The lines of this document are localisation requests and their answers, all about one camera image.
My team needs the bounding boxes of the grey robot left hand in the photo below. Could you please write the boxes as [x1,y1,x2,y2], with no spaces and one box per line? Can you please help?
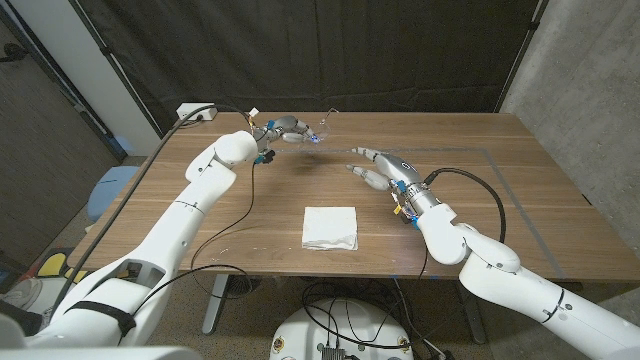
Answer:
[252,114,322,154]

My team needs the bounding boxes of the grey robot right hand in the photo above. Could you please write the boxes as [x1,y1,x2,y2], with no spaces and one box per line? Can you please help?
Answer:
[345,146,437,214]

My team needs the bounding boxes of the clear plastic glasses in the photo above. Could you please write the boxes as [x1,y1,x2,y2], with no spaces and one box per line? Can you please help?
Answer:
[307,107,341,144]

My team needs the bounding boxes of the white tissue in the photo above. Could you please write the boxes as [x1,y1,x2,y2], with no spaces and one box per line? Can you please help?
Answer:
[301,206,360,252]

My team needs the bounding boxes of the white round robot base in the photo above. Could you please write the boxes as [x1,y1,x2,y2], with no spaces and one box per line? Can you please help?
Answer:
[269,298,415,360]

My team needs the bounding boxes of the black backdrop curtain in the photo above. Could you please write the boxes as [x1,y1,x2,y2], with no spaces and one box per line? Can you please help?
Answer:
[69,0,549,135]

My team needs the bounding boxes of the white power outlet box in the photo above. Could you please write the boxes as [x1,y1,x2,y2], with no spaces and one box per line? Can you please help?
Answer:
[176,102,218,122]

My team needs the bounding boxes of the grey table leg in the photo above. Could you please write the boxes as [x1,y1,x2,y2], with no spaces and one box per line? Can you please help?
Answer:
[454,279,487,345]

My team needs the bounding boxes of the black round floor fan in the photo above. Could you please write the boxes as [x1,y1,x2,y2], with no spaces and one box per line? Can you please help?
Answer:
[227,274,264,296]

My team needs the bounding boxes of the black backdrop stand pole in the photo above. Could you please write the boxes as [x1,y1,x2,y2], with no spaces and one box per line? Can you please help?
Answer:
[494,0,547,114]
[67,0,164,139]

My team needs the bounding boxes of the white table leg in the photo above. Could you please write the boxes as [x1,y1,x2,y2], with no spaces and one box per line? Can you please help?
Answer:
[202,273,230,335]

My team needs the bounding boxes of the light blue round stool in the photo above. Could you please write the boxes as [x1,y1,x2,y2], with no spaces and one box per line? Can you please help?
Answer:
[87,165,140,223]

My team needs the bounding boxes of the yellow and black floor item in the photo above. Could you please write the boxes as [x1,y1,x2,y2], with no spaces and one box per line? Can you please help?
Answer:
[37,252,87,285]

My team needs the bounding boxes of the white sneaker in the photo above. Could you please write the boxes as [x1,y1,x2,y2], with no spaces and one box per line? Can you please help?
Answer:
[0,277,44,311]

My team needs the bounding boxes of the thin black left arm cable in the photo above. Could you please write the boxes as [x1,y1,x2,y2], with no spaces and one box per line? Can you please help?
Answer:
[132,162,257,316]

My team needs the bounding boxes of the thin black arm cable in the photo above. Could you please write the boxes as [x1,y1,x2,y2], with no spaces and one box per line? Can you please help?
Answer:
[409,243,430,301]
[132,162,257,316]

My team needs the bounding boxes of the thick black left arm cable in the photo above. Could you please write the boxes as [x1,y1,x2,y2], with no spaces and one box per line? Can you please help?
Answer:
[49,103,251,316]

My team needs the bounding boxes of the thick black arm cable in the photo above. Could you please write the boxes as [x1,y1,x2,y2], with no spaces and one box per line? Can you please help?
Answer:
[49,103,251,316]
[423,167,507,245]

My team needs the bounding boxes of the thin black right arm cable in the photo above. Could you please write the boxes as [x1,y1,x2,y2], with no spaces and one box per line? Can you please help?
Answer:
[409,243,430,301]

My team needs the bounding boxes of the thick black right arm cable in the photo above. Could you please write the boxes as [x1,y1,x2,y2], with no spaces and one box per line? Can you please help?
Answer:
[423,167,507,245]

